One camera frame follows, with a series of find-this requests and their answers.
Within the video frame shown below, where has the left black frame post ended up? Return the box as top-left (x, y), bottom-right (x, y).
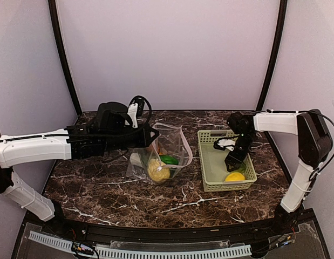
top-left (47, 0), bottom-right (83, 117)

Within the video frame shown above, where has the right black frame post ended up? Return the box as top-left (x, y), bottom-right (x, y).
top-left (255, 0), bottom-right (288, 111)

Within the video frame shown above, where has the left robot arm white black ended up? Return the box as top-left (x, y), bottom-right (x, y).
top-left (0, 96), bottom-right (159, 235)

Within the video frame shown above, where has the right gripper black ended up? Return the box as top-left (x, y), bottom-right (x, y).
top-left (225, 132), bottom-right (256, 171)

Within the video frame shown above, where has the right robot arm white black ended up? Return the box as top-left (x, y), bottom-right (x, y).
top-left (224, 109), bottom-right (334, 234)

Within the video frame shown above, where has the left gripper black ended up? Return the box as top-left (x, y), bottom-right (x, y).
top-left (101, 122), bottom-right (159, 152)

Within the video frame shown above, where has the white slotted cable duct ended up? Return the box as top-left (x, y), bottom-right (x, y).
top-left (29, 231), bottom-right (252, 258)

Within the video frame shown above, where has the black front rail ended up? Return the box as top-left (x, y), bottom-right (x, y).
top-left (26, 210), bottom-right (316, 245)

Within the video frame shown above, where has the bok choy toy green white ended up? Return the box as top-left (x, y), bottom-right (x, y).
top-left (160, 155), bottom-right (179, 165)

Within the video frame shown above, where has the clear dotted zip top bag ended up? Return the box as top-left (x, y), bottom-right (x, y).
top-left (126, 122), bottom-right (193, 185)

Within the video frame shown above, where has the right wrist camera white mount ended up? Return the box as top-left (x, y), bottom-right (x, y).
top-left (213, 138), bottom-right (236, 151)

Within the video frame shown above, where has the beige wrinkled round food toy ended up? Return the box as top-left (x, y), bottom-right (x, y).
top-left (147, 159), bottom-right (171, 183)

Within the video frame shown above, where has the black frame post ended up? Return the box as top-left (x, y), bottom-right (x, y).
top-left (47, 0), bottom-right (83, 117)
top-left (255, 0), bottom-right (288, 111)

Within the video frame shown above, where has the pale green plastic basket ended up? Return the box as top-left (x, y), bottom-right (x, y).
top-left (197, 130), bottom-right (257, 192)

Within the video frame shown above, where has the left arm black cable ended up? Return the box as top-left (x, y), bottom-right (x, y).
top-left (0, 94), bottom-right (153, 164)

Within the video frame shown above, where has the light green round food toy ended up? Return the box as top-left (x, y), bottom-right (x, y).
top-left (235, 163), bottom-right (246, 174)

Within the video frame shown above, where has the yellow lemon toy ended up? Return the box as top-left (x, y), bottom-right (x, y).
top-left (224, 172), bottom-right (246, 182)

